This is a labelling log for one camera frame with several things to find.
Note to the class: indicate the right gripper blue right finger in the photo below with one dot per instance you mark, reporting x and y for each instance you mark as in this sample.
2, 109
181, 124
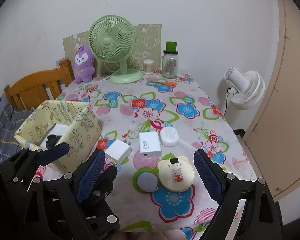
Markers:
211, 175

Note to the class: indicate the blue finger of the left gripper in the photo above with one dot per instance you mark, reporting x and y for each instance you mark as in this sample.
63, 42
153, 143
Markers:
52, 154
104, 184

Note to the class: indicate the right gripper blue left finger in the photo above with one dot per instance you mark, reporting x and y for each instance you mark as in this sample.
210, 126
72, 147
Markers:
87, 174

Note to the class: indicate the black round cap object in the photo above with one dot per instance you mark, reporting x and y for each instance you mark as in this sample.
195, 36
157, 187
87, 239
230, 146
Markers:
52, 140

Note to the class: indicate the cream bear round mirror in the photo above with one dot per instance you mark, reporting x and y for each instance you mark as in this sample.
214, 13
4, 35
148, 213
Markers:
176, 174

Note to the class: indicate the small white plug charger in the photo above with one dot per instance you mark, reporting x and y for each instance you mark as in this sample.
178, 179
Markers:
118, 151

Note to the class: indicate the white oval case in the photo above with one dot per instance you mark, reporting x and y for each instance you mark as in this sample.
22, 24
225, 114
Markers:
169, 136

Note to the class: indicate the white 45W charger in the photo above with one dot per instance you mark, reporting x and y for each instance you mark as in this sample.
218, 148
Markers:
149, 145

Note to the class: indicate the yellow patterned storage box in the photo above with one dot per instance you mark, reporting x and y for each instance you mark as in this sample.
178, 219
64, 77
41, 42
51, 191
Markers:
74, 122

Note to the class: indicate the plaid blue bedding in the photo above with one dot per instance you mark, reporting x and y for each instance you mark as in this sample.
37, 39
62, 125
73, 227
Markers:
11, 120

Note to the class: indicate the wooden chair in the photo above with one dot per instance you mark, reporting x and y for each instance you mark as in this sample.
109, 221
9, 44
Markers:
30, 91

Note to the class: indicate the floral tablecloth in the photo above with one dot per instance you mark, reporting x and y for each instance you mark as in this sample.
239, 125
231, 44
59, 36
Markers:
149, 105

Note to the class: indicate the beige door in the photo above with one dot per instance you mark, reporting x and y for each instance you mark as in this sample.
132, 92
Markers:
273, 137

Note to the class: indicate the purple plush rabbit toy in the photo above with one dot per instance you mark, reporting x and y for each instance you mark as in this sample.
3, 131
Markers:
83, 68

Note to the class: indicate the white standing fan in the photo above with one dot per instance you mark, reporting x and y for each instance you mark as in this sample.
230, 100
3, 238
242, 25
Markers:
245, 90

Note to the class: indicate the cotton swab container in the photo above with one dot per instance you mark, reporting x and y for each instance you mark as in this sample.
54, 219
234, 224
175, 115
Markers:
148, 67

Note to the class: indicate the glass jar with green lid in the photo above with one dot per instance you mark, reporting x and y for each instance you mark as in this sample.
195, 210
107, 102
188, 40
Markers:
170, 61

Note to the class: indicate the green desk fan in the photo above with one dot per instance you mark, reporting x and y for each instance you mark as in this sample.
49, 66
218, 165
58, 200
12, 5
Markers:
112, 39

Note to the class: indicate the patterned cardboard backboard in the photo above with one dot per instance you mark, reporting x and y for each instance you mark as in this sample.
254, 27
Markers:
148, 46

